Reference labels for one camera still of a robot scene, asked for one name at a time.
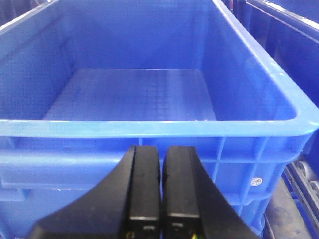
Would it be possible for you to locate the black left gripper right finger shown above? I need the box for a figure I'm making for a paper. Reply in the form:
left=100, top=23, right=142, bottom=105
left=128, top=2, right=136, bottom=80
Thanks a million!
left=162, top=146, right=258, bottom=239

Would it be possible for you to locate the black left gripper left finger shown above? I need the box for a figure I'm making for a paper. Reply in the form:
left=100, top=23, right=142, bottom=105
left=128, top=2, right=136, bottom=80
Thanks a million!
left=27, top=146, right=160, bottom=239

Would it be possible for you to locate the blue shelf crate left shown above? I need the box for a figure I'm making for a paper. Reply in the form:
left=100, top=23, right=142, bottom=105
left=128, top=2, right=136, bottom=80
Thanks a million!
left=0, top=0, right=319, bottom=239

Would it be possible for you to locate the blue shelf crate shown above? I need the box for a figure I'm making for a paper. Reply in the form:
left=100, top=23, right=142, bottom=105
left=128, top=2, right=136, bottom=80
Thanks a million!
left=233, top=0, right=319, bottom=105
left=0, top=0, right=319, bottom=239

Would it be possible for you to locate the blue shelf crate middle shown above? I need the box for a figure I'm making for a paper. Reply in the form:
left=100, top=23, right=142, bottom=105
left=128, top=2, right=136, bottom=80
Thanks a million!
left=233, top=0, right=319, bottom=105

